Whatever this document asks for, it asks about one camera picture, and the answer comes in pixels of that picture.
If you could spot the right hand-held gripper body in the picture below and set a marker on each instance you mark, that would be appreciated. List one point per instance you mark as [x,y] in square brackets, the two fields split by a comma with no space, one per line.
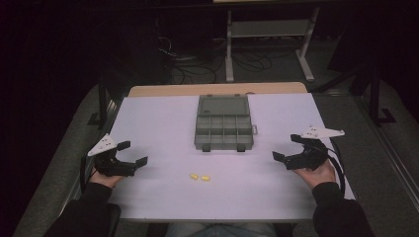
[311,148]

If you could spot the black metal stand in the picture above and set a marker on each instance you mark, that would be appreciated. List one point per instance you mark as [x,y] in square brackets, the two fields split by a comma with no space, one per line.
[378,95]
[102,105]

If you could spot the person's right hand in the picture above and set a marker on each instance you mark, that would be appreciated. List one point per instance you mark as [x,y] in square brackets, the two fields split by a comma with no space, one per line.
[315,175]

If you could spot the grey compartment storage box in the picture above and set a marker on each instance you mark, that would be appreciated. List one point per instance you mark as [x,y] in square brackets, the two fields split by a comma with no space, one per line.
[224,122]

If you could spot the yellow earplug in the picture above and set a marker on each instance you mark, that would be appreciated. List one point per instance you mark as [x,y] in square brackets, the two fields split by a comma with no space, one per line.
[194,176]
[205,178]

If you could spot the white metal stand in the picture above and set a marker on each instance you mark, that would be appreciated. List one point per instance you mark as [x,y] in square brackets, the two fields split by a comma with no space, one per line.
[270,42]

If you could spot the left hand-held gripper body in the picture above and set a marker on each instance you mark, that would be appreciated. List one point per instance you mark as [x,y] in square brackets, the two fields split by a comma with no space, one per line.
[107,158]

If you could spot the person's left hand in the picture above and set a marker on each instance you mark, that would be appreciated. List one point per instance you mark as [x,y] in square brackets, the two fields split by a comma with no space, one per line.
[106,179]

